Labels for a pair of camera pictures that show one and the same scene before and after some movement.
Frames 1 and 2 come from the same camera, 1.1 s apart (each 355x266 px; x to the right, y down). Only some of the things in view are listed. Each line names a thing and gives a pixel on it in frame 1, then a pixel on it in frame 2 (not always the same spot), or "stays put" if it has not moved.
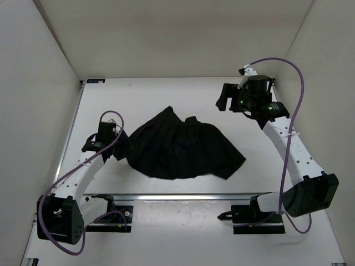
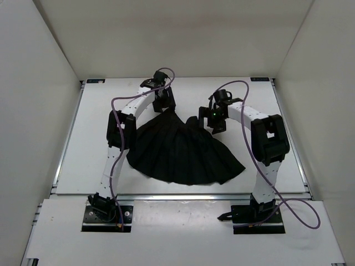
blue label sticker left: x=95 y=80 stays put
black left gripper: x=127 y=148 → x=168 y=103
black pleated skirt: x=166 y=148 stays put
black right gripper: x=231 y=91 → x=204 y=112
